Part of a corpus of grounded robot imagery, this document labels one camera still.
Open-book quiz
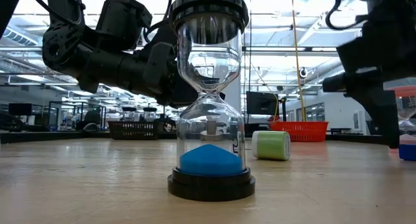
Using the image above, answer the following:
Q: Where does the black hanging cable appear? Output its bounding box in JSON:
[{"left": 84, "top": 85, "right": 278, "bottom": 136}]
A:
[{"left": 247, "top": 0, "right": 253, "bottom": 88}]

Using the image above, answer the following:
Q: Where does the black office chair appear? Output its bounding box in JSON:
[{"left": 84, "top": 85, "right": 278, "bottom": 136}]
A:
[{"left": 83, "top": 106, "right": 102, "bottom": 132}]

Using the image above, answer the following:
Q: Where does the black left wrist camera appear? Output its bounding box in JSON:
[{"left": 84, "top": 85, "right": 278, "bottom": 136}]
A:
[{"left": 96, "top": 0, "right": 153, "bottom": 51}]

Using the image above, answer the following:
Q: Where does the green USB wall charger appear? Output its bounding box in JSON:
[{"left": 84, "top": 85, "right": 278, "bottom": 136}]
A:
[{"left": 252, "top": 131, "right": 291, "bottom": 162}]

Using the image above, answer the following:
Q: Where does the blue mini digital meter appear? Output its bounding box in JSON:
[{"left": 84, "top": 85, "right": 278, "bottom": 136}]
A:
[{"left": 398, "top": 144, "right": 416, "bottom": 162}]

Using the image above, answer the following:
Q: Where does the black hourglass brown sand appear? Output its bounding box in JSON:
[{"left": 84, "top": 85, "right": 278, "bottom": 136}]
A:
[{"left": 122, "top": 106, "right": 137, "bottom": 122}]

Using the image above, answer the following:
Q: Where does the pink hourglass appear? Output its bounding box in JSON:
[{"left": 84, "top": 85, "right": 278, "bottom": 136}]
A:
[{"left": 386, "top": 85, "right": 416, "bottom": 154}]

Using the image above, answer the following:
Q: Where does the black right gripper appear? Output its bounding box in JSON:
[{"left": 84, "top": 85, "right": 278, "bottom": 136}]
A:
[{"left": 322, "top": 35, "right": 416, "bottom": 149}]

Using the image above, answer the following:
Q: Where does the red plastic basket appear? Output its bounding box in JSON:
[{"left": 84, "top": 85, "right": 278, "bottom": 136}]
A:
[{"left": 270, "top": 121, "right": 329, "bottom": 143}]

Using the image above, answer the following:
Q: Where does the black plastic basket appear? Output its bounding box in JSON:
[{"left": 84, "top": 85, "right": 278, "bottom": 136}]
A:
[{"left": 107, "top": 120, "right": 160, "bottom": 141}]

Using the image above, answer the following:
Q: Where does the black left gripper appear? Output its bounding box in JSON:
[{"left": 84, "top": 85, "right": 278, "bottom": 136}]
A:
[{"left": 125, "top": 42, "right": 200, "bottom": 108}]

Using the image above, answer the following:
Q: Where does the black aluminium table frame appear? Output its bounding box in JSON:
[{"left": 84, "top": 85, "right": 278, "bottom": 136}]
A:
[{"left": 0, "top": 129, "right": 399, "bottom": 146}]

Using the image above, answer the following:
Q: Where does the yellow hanging cable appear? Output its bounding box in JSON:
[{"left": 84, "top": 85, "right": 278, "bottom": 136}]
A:
[{"left": 290, "top": 0, "right": 307, "bottom": 123}]

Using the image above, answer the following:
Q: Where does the black computer monitor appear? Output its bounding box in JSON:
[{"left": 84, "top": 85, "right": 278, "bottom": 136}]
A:
[
  {"left": 246, "top": 91, "right": 280, "bottom": 116},
  {"left": 8, "top": 103, "right": 33, "bottom": 118}
]

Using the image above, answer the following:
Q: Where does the black hourglass blue sand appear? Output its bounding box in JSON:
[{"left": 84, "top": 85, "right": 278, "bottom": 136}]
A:
[{"left": 167, "top": 0, "right": 256, "bottom": 203}]

